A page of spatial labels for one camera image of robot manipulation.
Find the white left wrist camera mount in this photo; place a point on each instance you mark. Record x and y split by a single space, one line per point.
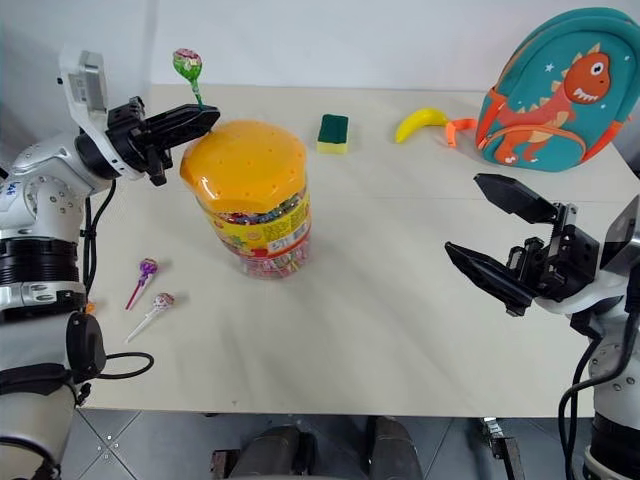
82 85

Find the lollipop jar with orange lid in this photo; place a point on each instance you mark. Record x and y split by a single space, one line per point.
250 185

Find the pink white wrapped lollipop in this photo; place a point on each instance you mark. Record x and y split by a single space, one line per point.
162 301

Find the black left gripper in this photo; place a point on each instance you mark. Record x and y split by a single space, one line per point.
131 135

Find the teal dinosaur backpack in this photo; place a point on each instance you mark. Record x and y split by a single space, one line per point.
555 100

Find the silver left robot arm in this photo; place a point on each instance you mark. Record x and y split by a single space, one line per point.
45 200

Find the purple wrapped lollipop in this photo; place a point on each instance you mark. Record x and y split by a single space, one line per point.
148 268

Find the yellow toy banana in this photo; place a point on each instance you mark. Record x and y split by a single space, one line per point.
417 122

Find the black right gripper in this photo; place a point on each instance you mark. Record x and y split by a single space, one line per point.
567 260

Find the dark rounded shape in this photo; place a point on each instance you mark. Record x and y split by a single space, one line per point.
395 445
272 450

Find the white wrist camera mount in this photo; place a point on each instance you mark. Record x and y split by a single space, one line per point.
607 287
82 85

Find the metal table leg bracket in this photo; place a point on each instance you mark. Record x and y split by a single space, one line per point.
500 445

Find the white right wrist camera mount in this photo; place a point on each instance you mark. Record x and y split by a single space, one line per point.
607 287

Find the green lollipop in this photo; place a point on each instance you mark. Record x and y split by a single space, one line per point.
188 64

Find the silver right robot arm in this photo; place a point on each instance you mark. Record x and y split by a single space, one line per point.
620 390

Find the green and yellow sponge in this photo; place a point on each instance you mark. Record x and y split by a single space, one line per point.
333 131

